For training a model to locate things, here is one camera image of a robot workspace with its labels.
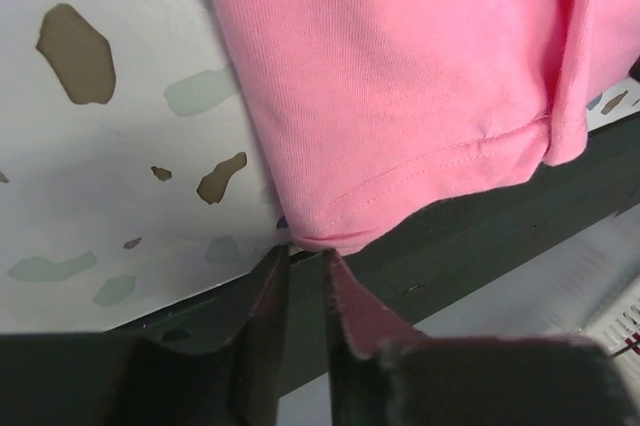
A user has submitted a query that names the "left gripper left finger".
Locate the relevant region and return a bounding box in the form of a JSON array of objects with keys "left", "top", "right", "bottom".
[{"left": 159, "top": 246, "right": 289, "bottom": 425}]

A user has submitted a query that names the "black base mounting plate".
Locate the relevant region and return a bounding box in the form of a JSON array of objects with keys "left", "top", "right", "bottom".
[{"left": 117, "top": 111, "right": 639, "bottom": 394}]

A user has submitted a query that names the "aluminium rail frame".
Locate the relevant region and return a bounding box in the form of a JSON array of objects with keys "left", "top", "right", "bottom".
[{"left": 415, "top": 206, "right": 639, "bottom": 337}]

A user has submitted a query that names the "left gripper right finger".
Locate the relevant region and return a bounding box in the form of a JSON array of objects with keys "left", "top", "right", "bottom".
[{"left": 323, "top": 250, "right": 427, "bottom": 425}]

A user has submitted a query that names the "pink t shirt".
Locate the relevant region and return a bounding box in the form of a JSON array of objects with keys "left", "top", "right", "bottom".
[{"left": 213, "top": 0, "right": 639, "bottom": 254}]

